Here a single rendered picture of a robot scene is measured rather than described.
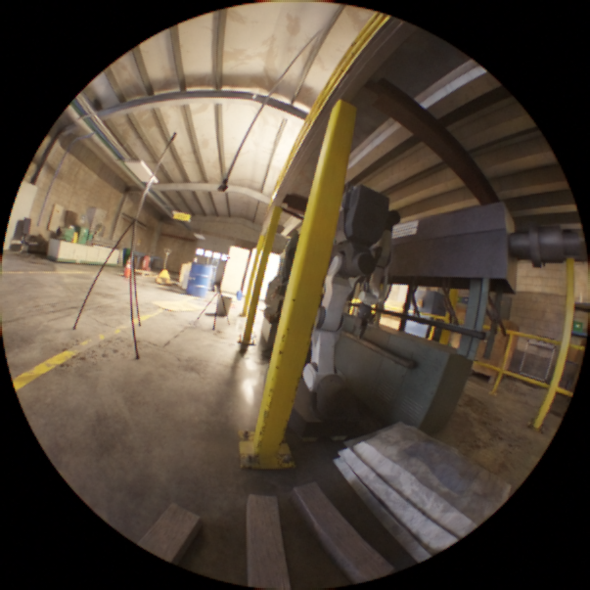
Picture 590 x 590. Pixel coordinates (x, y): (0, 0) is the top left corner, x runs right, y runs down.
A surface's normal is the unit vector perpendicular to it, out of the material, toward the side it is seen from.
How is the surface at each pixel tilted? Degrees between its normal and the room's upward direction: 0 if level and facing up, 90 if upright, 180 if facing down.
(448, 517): 66
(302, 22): 171
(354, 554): 0
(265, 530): 0
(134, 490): 0
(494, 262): 90
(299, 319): 90
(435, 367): 90
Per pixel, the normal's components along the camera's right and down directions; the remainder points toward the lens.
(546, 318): -0.93, -0.21
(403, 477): -0.73, -0.56
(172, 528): 0.23, -0.97
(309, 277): 0.27, 0.08
